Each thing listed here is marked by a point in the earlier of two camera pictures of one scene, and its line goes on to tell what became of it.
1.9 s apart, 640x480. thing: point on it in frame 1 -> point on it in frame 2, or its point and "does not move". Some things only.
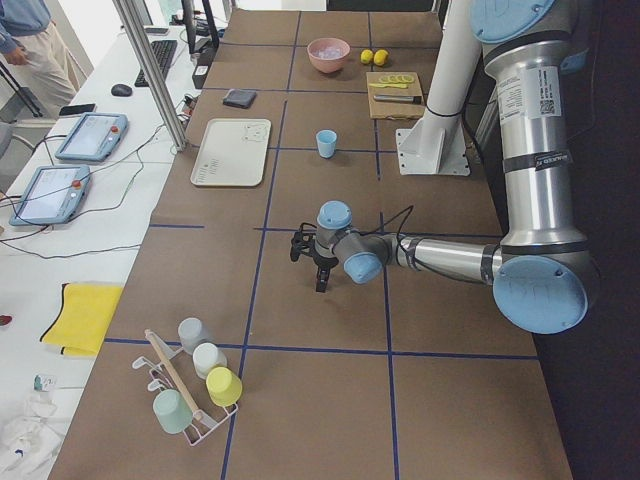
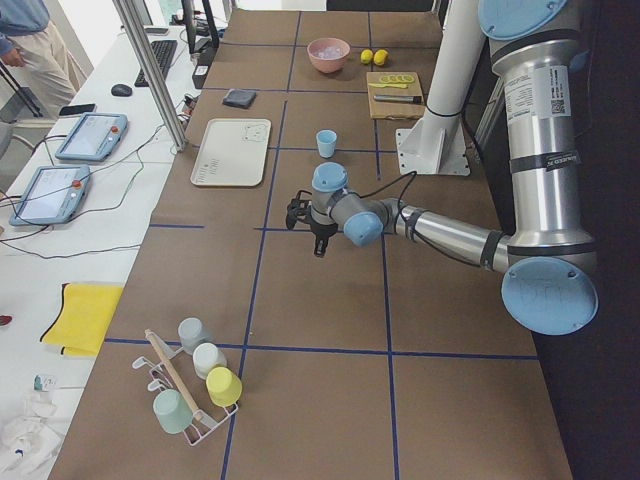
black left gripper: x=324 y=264 -> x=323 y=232
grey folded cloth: x=242 y=98 does not move
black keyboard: x=164 y=52 does not move
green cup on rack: x=172 y=411 does not move
